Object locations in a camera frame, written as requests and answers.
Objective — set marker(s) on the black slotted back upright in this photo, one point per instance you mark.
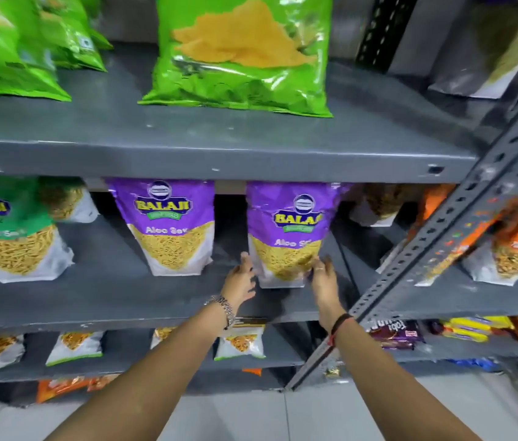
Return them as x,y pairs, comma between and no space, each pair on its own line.
385,27

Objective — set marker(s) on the stack of yellow packets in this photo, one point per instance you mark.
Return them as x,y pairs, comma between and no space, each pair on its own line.
475,328

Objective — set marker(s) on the shiny orange snack packet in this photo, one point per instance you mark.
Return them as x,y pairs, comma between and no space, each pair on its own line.
61,390
103,382

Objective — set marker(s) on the grey slotted corner post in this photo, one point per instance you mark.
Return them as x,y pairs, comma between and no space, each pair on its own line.
406,264

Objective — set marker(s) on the grey metal side rack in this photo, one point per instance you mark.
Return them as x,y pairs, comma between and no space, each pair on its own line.
470,298

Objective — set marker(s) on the green Balaji Ratlami Sev packet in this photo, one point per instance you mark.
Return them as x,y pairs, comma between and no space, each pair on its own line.
11,243

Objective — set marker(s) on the person's right forearm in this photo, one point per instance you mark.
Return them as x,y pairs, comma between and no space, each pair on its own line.
392,399

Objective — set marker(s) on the black red wristband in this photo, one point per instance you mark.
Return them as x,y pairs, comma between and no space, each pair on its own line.
339,326

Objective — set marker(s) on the person's right hand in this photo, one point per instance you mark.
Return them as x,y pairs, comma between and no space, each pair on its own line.
328,293

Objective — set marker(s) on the grey metal shelf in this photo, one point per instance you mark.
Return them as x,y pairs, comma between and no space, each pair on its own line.
240,142

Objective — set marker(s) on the plain orange packet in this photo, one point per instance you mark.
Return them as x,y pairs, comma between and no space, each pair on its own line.
252,372

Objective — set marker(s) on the dark purple biscuit packet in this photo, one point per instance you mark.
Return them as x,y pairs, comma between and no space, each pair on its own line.
397,335

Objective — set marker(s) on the blue packet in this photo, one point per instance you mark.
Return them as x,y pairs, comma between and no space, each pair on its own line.
472,365

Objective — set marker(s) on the green chips bag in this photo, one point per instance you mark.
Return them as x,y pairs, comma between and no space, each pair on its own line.
2,55
240,50
75,45

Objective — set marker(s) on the person's left hand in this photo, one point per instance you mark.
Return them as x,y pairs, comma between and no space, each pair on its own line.
239,284

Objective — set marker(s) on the person's left forearm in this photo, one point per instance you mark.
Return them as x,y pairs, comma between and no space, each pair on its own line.
149,390

